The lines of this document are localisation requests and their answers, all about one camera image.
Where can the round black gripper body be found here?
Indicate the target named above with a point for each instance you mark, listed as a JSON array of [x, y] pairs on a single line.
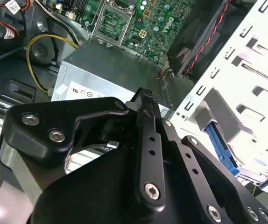
[[89, 198]]

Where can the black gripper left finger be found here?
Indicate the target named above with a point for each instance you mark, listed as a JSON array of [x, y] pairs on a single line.
[[43, 130]]

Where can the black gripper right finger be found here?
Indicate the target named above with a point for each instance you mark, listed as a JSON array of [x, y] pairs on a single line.
[[190, 158]]

